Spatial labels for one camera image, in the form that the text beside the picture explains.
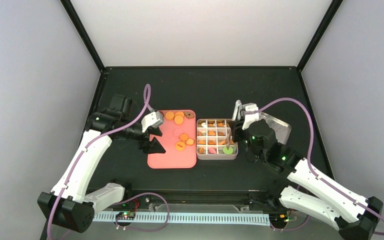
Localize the silver tin lid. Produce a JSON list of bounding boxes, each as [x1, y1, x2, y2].
[[259, 112, 292, 145]]

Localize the silver metal tongs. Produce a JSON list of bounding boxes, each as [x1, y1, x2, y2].
[[225, 100, 242, 150]]

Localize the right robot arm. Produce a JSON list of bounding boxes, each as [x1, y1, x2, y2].
[[227, 120, 384, 240]]

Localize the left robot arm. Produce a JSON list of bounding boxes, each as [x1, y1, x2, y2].
[[37, 85, 166, 239]]

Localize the green round cookie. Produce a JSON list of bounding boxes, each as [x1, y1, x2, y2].
[[222, 146, 235, 155]]

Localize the metal tin with white dividers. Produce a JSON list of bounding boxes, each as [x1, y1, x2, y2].
[[196, 118, 239, 160]]

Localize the pink cookie in tin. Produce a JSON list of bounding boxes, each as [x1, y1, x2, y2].
[[207, 147, 218, 154]]

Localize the pink plastic tray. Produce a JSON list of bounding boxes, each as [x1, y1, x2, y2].
[[147, 109, 197, 169]]

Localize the round cookie with red mark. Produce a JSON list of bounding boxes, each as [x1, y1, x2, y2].
[[175, 141, 186, 151]]

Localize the pink round sandwich cookie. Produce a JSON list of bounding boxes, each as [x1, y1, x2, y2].
[[172, 128, 183, 138]]

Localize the pale flower cookie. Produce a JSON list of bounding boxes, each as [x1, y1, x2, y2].
[[179, 133, 189, 142]]

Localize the round orange cookie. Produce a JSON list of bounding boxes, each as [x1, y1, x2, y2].
[[164, 111, 175, 120], [174, 111, 185, 117]]

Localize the pale oval cookie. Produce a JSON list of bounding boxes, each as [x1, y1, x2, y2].
[[185, 138, 195, 146]]

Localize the round orange cookie top right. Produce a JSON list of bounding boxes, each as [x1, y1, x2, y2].
[[174, 111, 185, 117]]

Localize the flower cookie with dark centre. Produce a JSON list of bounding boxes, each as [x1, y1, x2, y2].
[[183, 111, 195, 119]]

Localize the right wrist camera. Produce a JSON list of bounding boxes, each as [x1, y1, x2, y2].
[[241, 103, 260, 130]]

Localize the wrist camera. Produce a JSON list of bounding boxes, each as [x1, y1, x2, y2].
[[140, 111, 164, 133], [241, 103, 260, 130]]

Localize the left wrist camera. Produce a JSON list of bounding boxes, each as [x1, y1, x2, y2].
[[140, 111, 164, 133]]

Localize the black front rail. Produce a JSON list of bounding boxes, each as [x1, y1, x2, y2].
[[123, 189, 281, 205]]

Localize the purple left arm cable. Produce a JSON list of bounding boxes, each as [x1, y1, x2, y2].
[[46, 83, 155, 240]]

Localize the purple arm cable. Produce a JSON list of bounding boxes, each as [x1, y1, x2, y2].
[[46, 83, 155, 240], [251, 97, 384, 237]]

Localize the white slotted cable duct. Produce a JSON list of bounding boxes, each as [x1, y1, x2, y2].
[[92, 211, 272, 227]]

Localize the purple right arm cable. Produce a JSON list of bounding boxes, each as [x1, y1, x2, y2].
[[251, 97, 384, 237]]

